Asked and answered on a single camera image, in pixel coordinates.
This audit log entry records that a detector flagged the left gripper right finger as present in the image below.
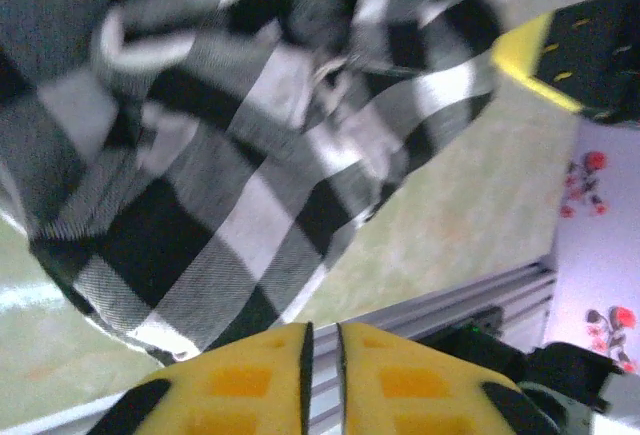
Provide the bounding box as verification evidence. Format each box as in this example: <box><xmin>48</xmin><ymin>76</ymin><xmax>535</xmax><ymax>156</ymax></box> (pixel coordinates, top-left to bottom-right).
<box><xmin>336</xmin><ymin>322</ymin><xmax>561</xmax><ymax>435</ymax></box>

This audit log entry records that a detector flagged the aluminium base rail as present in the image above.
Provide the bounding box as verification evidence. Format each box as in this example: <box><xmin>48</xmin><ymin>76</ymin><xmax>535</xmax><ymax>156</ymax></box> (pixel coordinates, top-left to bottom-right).
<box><xmin>0</xmin><ymin>260</ymin><xmax>559</xmax><ymax>435</ymax></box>

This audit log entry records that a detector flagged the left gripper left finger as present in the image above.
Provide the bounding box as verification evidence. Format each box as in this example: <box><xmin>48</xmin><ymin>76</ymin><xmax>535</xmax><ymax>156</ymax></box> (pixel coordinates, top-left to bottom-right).
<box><xmin>92</xmin><ymin>322</ymin><xmax>314</xmax><ymax>435</ymax></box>

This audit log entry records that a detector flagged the black white checked shirt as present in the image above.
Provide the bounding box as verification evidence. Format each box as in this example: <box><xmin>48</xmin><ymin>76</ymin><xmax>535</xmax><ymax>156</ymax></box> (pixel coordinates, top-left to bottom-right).
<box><xmin>0</xmin><ymin>0</ymin><xmax>506</xmax><ymax>364</ymax></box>

